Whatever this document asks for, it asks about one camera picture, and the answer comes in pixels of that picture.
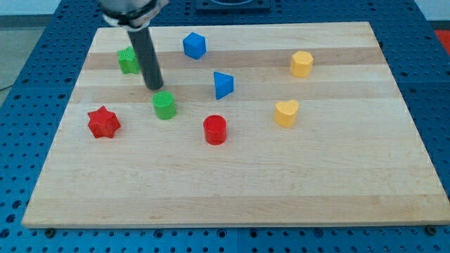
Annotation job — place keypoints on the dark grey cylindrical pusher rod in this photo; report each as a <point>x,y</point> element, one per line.
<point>147,58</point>

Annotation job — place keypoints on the green star block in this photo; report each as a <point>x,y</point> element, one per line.
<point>127,61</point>

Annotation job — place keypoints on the red star block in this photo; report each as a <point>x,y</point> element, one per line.
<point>103,123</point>

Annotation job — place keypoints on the blue cube block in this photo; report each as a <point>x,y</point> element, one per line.
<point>194,45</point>

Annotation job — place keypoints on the green cylinder block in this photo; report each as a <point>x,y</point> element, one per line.
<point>164,106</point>

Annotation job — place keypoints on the blue triangle block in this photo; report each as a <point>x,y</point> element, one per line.
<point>224,84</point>

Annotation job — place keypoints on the red cylinder block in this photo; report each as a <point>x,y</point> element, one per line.
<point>215,129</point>

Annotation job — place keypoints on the yellow hexagon block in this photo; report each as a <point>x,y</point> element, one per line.
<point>301,64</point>

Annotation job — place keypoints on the yellow heart block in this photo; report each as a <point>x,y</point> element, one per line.
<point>286,112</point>

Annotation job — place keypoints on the light wooden board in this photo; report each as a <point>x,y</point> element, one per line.
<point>353,157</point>

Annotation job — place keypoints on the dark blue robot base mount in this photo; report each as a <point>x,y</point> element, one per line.
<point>231,5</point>

